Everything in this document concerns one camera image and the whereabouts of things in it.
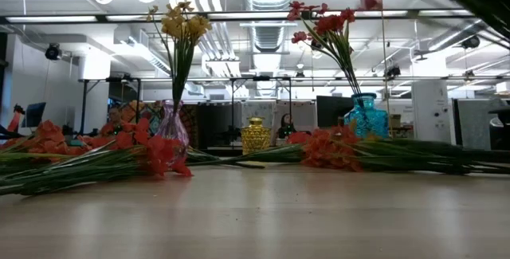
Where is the turquoise glass vase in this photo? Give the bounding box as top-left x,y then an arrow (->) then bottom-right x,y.
343,92 -> 390,139

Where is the black truss stand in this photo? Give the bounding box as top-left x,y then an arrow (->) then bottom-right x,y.
78,76 -> 143,136

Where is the black computer monitor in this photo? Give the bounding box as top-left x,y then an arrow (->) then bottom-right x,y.
21,101 -> 47,129
316,95 -> 355,129

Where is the grey patterned partition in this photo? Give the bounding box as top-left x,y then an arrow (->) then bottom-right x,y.
453,98 -> 503,151

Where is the red and black device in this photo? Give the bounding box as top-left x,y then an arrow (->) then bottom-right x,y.
6,103 -> 26,135

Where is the long ceiling light strip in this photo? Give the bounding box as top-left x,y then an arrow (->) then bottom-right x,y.
417,8 -> 475,17
105,10 -> 298,22
5,14 -> 100,24

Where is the person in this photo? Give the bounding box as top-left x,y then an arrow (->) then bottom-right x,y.
277,112 -> 298,139
106,106 -> 125,127

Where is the orange artificial flower bunch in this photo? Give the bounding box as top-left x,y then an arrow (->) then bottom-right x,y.
300,125 -> 510,175
0,120 -> 87,172
358,0 -> 510,41

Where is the black office chair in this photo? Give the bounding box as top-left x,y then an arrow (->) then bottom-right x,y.
488,106 -> 510,151

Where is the yellow glass vase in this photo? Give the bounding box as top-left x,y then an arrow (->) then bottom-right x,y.
240,116 -> 272,156

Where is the white pillar with panel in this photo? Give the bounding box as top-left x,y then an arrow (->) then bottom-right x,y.
411,79 -> 452,144

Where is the black partition panel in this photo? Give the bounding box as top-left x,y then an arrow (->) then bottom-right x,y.
197,101 -> 240,148

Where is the purple glass vase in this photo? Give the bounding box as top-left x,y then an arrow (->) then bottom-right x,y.
154,99 -> 190,163

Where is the colourful patterned cloth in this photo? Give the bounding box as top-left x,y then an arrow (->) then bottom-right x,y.
119,99 -> 200,137

